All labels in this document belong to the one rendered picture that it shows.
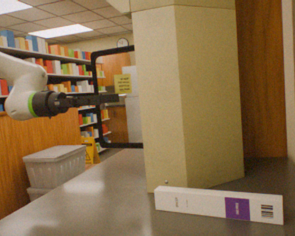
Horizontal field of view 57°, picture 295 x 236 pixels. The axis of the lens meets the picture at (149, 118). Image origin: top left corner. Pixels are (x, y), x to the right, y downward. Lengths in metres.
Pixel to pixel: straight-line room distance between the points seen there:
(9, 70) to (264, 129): 0.94
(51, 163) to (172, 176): 2.25
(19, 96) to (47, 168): 1.94
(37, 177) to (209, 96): 2.52
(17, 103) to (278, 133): 0.92
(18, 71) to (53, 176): 1.93
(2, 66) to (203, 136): 0.75
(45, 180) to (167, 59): 2.48
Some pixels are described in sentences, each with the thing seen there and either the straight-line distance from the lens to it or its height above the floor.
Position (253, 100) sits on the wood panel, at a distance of 1.04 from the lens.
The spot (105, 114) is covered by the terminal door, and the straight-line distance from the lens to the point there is 1.14.
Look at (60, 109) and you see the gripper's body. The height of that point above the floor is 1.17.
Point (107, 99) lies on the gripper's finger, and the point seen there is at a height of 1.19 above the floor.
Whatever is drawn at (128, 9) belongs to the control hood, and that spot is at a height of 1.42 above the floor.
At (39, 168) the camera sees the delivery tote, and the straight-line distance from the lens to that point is 3.01.
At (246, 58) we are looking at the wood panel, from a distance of 1.04.
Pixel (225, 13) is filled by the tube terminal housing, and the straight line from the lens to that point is 0.81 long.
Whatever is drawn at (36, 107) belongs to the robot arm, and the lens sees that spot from 1.00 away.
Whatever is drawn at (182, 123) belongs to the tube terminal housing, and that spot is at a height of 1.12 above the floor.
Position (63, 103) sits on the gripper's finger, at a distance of 0.89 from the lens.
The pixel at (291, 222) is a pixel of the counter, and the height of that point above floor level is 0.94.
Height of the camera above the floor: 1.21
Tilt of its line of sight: 5 degrees down
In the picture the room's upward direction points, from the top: 5 degrees counter-clockwise
